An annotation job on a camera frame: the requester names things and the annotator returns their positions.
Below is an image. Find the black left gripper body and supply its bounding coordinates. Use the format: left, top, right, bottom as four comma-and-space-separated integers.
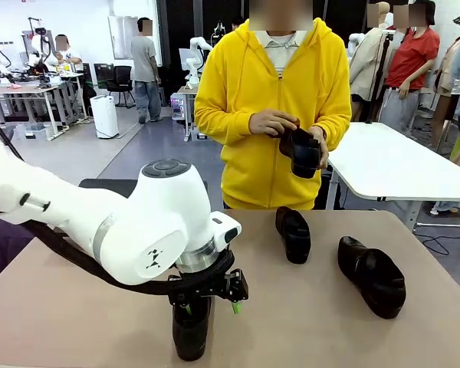
167, 269, 232, 307

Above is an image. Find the black leather shoe with strap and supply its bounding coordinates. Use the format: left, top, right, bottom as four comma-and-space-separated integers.
337, 235, 408, 320
274, 205, 312, 265

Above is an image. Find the plain black leather loafer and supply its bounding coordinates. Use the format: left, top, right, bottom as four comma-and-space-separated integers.
268, 117, 330, 179

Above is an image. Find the person's left forearm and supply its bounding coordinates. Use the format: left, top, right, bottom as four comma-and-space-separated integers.
317, 103, 353, 156

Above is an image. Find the person's right forearm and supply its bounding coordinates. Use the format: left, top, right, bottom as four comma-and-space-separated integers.
194, 97, 261, 146

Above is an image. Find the black shoe stand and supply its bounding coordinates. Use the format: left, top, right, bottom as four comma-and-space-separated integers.
78, 178, 141, 199

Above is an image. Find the person's left hand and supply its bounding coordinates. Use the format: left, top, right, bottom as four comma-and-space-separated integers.
307, 125, 330, 170

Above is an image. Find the person's right hand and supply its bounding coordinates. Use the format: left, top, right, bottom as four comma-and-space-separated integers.
248, 108, 298, 138

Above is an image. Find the white folding table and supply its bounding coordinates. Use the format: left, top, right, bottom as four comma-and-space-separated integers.
327, 121, 460, 233

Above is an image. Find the person in yellow hoodie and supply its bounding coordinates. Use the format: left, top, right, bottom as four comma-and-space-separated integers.
194, 17, 353, 211

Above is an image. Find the computer case with lights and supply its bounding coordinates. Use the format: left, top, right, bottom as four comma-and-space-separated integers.
171, 95, 188, 122

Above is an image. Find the mannequin with bucket hat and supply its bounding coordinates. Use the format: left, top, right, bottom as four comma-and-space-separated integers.
431, 7, 460, 154

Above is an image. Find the dark purple cloth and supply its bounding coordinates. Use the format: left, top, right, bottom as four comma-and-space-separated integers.
0, 212, 35, 283

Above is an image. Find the white air purifier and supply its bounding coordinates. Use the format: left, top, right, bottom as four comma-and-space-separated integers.
90, 95, 120, 140

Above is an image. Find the mannequin in red shirt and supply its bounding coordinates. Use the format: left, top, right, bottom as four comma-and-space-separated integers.
379, 0, 442, 135

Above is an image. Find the mannequin in beige coat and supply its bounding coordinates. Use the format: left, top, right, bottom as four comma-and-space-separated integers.
348, 2, 394, 123

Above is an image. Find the black office chair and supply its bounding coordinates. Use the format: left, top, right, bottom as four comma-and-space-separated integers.
106, 65, 136, 108

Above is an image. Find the person in gray shirt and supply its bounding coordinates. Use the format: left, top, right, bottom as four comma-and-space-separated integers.
130, 17, 164, 124

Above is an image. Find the gray work desk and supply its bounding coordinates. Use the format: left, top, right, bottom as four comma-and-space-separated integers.
0, 72, 89, 141

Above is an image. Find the seated person in white shirt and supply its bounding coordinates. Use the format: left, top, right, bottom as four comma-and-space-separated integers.
53, 33, 86, 74

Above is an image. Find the background robot with black arms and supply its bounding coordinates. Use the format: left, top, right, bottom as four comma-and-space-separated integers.
21, 15, 57, 77

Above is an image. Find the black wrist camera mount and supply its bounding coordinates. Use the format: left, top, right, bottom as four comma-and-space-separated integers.
224, 269, 250, 302

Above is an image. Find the black cable sleeve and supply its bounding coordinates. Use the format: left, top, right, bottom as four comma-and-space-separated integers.
21, 220, 237, 296

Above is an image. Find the gray wall panel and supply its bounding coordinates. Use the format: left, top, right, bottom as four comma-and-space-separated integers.
107, 15, 139, 61

